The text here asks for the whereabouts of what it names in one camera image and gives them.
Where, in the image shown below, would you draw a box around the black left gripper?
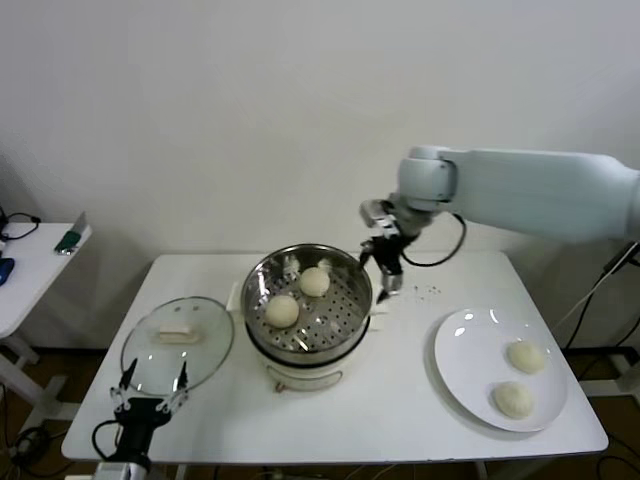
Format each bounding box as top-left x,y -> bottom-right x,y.
109,357 -> 190,472

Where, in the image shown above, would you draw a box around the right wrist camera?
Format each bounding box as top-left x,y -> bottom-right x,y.
359,198 -> 401,236

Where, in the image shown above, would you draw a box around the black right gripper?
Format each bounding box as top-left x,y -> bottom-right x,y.
358,237 -> 406,305

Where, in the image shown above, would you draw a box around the black floor cable bundle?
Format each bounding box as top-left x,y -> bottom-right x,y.
0,424 -> 66,479

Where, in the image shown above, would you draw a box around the thin black power cable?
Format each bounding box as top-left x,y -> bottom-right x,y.
562,287 -> 640,351

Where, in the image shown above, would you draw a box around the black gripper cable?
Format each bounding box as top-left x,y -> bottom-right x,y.
399,212 -> 469,267
93,417 -> 125,460

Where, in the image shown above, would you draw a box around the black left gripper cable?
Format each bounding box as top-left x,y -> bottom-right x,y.
93,417 -> 125,460

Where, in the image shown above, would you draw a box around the white round plate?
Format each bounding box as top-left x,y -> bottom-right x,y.
424,306 -> 570,434

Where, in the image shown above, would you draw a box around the beige side cabinet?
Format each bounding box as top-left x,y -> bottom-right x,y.
597,239 -> 640,351

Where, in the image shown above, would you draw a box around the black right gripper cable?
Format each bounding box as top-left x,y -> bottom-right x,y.
399,212 -> 469,267

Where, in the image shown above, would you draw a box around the round glass pot lid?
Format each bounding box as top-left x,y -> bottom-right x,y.
119,297 -> 236,396

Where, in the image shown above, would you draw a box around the green handled scraper tool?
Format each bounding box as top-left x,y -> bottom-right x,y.
53,211 -> 92,257

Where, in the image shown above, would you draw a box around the white floor stand base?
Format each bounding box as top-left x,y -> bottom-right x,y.
579,349 -> 640,396

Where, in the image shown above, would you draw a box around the white electric cooking pot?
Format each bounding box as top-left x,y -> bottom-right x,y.
227,281 -> 390,396

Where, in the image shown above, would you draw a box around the black cable with plug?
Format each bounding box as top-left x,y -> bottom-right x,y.
0,207 -> 41,244

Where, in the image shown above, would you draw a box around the white steamed baozi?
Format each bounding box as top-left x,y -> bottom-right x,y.
492,380 -> 535,420
505,340 -> 547,374
264,294 -> 301,329
298,266 -> 331,299

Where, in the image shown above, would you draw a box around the dark crumb specks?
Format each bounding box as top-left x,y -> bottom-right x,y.
407,282 -> 444,302

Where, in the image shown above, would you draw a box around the perforated steel steamer basket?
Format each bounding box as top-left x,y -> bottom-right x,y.
239,243 -> 374,354

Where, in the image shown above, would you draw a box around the white cable with black adapter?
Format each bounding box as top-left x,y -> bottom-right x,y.
549,242 -> 640,341

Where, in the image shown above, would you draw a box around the white side table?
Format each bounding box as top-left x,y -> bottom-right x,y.
0,222 -> 94,426

